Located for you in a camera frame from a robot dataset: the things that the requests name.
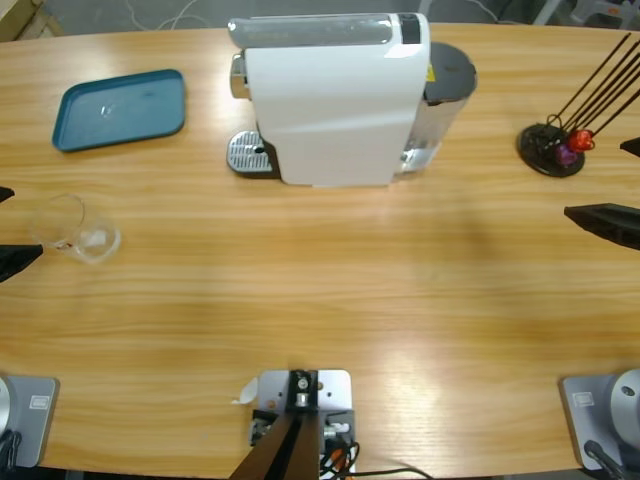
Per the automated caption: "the white mount with dark post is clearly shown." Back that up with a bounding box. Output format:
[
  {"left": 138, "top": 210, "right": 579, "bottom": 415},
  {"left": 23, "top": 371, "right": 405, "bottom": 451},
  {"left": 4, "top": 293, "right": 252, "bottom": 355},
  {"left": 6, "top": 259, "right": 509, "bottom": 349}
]
[{"left": 232, "top": 368, "right": 357, "bottom": 480}]

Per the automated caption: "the red coffee capsule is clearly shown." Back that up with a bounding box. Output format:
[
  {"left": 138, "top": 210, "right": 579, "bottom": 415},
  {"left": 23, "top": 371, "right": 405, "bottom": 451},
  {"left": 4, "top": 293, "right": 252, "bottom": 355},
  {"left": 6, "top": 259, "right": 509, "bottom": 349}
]
[{"left": 569, "top": 128, "right": 596, "bottom": 154}]

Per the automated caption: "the water tank with black lid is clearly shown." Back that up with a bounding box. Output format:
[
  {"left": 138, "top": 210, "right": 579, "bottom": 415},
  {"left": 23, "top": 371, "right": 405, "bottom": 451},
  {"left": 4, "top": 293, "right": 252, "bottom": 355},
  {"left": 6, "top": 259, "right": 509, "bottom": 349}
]
[{"left": 394, "top": 42, "right": 479, "bottom": 182}]

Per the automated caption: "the white cable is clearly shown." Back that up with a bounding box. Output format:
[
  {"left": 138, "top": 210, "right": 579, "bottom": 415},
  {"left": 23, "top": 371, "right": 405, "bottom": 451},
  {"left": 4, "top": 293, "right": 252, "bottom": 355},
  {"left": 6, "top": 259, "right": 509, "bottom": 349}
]
[{"left": 122, "top": 0, "right": 214, "bottom": 32}]

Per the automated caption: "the clear glass cup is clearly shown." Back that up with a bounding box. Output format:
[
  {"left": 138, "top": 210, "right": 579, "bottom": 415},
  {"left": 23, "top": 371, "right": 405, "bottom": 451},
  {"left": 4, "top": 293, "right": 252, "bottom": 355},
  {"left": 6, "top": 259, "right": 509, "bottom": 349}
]
[{"left": 28, "top": 193, "right": 123, "bottom": 266}]

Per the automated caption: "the white capsule coffee machine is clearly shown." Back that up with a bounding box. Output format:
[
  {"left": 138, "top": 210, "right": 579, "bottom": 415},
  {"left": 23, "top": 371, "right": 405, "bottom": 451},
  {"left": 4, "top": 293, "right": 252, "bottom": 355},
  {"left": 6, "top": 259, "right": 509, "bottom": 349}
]
[{"left": 228, "top": 12, "right": 432, "bottom": 190}]

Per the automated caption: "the black cable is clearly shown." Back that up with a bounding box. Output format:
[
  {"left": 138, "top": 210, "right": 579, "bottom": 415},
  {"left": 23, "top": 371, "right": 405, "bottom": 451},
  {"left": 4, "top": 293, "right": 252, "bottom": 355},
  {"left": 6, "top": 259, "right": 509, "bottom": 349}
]
[
  {"left": 583, "top": 439, "right": 629, "bottom": 480},
  {"left": 0, "top": 429, "right": 24, "bottom": 471},
  {"left": 318, "top": 439, "right": 432, "bottom": 480}
]

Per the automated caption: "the black capsule holder with rods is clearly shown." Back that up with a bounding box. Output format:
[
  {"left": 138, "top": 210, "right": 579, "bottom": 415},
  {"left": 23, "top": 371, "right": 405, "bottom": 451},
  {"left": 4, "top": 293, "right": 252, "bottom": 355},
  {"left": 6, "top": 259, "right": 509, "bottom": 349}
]
[{"left": 517, "top": 32, "right": 640, "bottom": 179}]

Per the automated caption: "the wooden board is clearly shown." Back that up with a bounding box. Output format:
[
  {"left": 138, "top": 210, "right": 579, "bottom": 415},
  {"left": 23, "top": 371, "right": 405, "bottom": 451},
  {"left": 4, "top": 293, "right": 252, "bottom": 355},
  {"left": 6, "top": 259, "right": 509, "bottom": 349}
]
[{"left": 0, "top": 0, "right": 66, "bottom": 44}]

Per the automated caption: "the grey coffee machine lever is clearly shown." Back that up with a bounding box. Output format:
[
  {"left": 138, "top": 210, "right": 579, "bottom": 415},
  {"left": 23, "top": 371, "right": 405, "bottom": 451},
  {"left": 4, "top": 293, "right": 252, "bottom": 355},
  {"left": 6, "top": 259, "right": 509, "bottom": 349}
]
[{"left": 227, "top": 13, "right": 401, "bottom": 48}]

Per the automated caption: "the white tape strip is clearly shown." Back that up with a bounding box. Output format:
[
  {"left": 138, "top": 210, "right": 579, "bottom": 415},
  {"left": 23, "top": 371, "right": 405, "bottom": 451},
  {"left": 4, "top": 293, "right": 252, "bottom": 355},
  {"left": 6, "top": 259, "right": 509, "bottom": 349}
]
[{"left": 229, "top": 377, "right": 260, "bottom": 406}]

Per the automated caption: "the teal plastic tray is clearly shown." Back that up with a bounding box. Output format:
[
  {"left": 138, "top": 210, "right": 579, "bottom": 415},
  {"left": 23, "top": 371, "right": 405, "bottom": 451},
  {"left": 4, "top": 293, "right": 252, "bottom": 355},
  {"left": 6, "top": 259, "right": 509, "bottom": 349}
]
[{"left": 51, "top": 68, "right": 187, "bottom": 154}]

